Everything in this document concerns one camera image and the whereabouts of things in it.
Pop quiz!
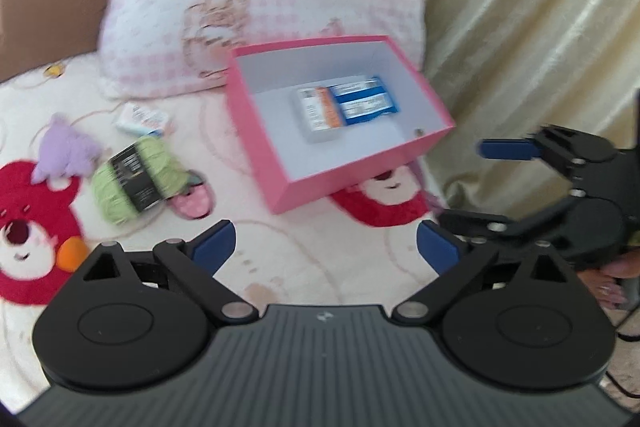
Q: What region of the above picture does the purple plush toy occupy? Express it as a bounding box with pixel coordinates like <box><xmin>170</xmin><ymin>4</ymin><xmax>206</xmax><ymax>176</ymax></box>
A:
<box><xmin>31</xmin><ymin>113</ymin><xmax>103</xmax><ymax>184</ymax></box>

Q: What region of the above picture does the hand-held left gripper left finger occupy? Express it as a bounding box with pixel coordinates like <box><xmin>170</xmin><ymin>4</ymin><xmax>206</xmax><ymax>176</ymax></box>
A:
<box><xmin>82</xmin><ymin>220</ymin><xmax>259</xmax><ymax>326</ymax></box>

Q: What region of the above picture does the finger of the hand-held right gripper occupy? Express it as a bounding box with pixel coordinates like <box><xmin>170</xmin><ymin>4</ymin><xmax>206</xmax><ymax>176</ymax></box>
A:
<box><xmin>478</xmin><ymin>124</ymin><xmax>619</xmax><ymax>198</ymax></box>
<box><xmin>438</xmin><ymin>196</ymin><xmax>583</xmax><ymax>253</ymax></box>

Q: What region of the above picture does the blue wet wipes packet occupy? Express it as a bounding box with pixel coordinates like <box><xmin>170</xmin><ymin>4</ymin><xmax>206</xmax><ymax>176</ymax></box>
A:
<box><xmin>330</xmin><ymin>77</ymin><xmax>401</xmax><ymax>128</ymax></box>

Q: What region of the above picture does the orange makeup sponge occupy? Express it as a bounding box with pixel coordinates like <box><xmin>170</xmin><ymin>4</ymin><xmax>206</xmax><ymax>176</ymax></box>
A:
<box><xmin>56</xmin><ymin>238</ymin><xmax>90</xmax><ymax>272</ymax></box>

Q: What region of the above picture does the green yarn ball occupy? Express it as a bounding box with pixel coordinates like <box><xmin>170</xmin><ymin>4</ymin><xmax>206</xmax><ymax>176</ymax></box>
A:
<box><xmin>91</xmin><ymin>136</ymin><xmax>193</xmax><ymax>225</ymax></box>

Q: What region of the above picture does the white tissue packet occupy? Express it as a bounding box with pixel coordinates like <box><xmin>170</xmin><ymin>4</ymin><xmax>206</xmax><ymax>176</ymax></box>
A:
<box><xmin>114</xmin><ymin>102</ymin><xmax>171</xmax><ymax>138</ymax></box>

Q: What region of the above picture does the person's right hand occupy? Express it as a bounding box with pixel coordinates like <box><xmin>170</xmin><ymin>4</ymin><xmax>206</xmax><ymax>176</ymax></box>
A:
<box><xmin>580</xmin><ymin>247</ymin><xmax>640</xmax><ymax>309</ymax></box>

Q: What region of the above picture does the gold satin cloth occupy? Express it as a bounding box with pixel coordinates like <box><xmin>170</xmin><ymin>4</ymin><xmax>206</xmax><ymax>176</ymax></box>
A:
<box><xmin>422</xmin><ymin>0</ymin><xmax>640</xmax><ymax>220</ymax></box>

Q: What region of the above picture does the pink cardboard box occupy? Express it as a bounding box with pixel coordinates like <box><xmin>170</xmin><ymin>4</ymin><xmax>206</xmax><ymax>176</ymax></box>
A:
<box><xmin>223</xmin><ymin>35</ymin><xmax>457</xmax><ymax>215</ymax></box>

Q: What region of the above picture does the black cable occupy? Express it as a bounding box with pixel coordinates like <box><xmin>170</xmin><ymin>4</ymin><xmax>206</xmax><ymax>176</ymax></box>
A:
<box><xmin>605</xmin><ymin>304</ymin><xmax>640</xmax><ymax>400</ymax></box>

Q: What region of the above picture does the bear print blanket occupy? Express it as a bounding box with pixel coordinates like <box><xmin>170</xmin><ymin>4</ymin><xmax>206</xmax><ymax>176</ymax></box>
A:
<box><xmin>0</xmin><ymin>49</ymin><xmax>451</xmax><ymax>413</ymax></box>

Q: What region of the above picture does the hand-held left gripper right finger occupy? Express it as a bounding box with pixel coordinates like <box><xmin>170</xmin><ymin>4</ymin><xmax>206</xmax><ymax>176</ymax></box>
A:
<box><xmin>391</xmin><ymin>221</ymin><xmax>582</xmax><ymax>326</ymax></box>

